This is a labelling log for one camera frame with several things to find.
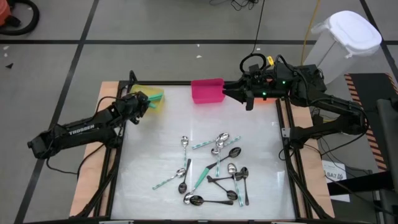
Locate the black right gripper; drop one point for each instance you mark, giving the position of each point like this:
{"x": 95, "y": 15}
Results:
{"x": 267, "y": 88}

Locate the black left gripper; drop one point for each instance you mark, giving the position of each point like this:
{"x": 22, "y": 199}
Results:
{"x": 133, "y": 105}

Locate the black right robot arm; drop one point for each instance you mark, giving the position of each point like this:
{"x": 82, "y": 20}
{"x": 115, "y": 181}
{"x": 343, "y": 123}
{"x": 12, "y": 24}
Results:
{"x": 342, "y": 105}

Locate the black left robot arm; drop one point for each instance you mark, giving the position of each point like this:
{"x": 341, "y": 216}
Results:
{"x": 81, "y": 132}

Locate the yellow plastic bin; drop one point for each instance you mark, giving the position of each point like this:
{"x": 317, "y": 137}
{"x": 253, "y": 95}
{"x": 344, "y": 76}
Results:
{"x": 160, "y": 104}

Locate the pink plastic bin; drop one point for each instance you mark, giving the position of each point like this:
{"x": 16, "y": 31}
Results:
{"x": 207, "y": 91}

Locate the black computer case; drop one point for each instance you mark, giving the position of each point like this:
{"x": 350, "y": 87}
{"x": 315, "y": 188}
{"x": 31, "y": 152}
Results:
{"x": 321, "y": 85}

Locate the black hazard-striped floor mat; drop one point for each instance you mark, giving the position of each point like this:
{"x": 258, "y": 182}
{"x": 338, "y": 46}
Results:
{"x": 363, "y": 87}

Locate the white paper label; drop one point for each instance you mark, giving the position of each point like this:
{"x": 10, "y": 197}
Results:
{"x": 334, "y": 174}

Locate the white lidded trash can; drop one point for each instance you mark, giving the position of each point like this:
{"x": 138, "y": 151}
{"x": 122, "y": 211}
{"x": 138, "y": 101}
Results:
{"x": 351, "y": 31}

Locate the black floor scrap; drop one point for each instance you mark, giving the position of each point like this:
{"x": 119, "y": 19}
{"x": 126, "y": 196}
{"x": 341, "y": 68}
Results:
{"x": 9, "y": 66}

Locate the dark grey equipment stand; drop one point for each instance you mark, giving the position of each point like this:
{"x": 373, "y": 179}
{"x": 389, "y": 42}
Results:
{"x": 388, "y": 140}

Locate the orange vacuum body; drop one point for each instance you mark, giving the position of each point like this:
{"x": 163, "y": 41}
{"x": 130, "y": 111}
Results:
{"x": 3, "y": 12}

